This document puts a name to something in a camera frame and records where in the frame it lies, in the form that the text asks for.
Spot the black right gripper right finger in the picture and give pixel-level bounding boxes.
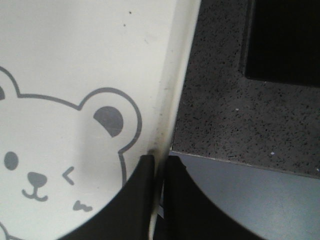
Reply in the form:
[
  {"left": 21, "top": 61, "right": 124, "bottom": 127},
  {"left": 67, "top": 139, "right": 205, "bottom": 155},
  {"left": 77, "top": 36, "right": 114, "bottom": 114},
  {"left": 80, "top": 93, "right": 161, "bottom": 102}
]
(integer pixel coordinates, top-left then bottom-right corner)
[{"left": 153, "top": 155, "right": 261, "bottom": 240}]

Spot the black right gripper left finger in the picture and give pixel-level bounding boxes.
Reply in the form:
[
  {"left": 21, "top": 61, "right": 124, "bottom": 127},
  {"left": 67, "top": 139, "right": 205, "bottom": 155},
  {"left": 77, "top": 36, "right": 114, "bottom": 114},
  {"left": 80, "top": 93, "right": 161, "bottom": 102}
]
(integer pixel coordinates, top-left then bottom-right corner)
[{"left": 62, "top": 155, "right": 155, "bottom": 240}]

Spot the cream bear serving tray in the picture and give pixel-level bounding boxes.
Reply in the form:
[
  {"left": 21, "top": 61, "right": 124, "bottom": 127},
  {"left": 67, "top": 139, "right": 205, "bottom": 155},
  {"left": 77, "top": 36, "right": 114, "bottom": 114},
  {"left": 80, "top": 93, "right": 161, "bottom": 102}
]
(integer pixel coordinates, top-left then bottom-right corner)
[{"left": 0, "top": 0, "right": 201, "bottom": 240}]

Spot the black gas stove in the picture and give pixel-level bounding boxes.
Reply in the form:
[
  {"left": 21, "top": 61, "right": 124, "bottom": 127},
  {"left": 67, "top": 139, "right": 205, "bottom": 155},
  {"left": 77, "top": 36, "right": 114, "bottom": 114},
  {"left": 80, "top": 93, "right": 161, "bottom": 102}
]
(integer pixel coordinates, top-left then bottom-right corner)
[{"left": 244, "top": 0, "right": 320, "bottom": 88}]

